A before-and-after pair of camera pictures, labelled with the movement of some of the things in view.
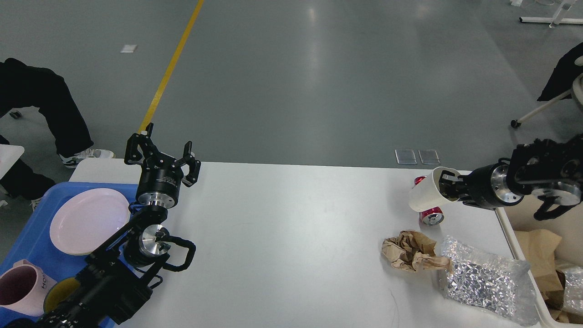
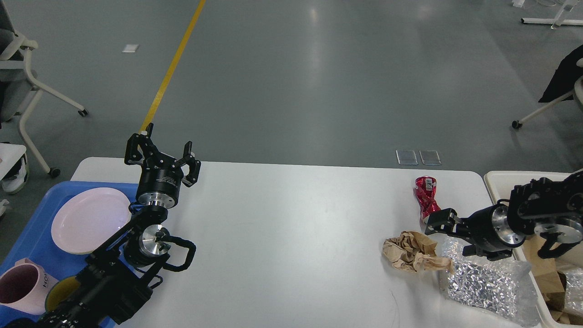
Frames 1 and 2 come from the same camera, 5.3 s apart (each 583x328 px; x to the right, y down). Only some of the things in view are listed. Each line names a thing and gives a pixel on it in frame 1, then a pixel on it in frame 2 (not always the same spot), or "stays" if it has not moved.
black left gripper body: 159,181 stays
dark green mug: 59,291 stays
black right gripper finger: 453,193 to 491,254
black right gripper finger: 449,185 to 443,221
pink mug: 22,288 stays
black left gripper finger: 193,163 stays
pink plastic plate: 84,218 stays
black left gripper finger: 132,155 stays
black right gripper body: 488,187 to 488,229
